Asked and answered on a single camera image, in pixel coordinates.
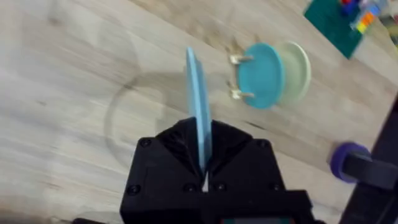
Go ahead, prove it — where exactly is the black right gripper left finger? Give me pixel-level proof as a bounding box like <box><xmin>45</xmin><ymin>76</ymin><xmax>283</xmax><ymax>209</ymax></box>
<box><xmin>120</xmin><ymin>116</ymin><xmax>206</xmax><ymax>215</ymax></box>

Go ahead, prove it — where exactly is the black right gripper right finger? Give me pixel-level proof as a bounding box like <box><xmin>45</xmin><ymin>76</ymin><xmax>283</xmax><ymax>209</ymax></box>
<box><xmin>206</xmin><ymin>119</ymin><xmax>286</xmax><ymax>193</ymax></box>

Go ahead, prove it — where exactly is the light blue plate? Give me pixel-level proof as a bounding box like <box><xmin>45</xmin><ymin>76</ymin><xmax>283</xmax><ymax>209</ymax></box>
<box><xmin>185</xmin><ymin>46</ymin><xmax>214</xmax><ymax>175</ymax></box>

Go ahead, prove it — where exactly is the small wooden peg rack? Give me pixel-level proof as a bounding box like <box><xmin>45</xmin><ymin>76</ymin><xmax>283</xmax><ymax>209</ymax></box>
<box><xmin>228</xmin><ymin>36</ymin><xmax>256</xmax><ymax>101</ymax></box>

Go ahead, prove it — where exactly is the teal plate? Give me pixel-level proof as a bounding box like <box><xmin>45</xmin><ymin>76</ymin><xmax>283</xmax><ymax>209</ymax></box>
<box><xmin>237</xmin><ymin>42</ymin><xmax>285</xmax><ymax>110</ymax></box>

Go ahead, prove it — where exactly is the purple round knob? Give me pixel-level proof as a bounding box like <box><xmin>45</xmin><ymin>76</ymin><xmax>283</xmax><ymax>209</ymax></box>
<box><xmin>328</xmin><ymin>141</ymin><xmax>373</xmax><ymax>184</ymax></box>

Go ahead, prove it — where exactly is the pale green plate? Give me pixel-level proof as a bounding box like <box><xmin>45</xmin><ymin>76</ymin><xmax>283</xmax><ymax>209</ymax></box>
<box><xmin>273</xmin><ymin>40</ymin><xmax>312</xmax><ymax>105</ymax></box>

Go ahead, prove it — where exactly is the green board with toy blocks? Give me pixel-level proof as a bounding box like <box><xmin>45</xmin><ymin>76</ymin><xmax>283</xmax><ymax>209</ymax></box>
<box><xmin>303</xmin><ymin>0</ymin><xmax>398</xmax><ymax>60</ymax></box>

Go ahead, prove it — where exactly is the black clamp bracket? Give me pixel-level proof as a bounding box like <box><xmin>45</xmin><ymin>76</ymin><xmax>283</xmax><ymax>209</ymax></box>
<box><xmin>338</xmin><ymin>93</ymin><xmax>398</xmax><ymax>224</ymax></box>

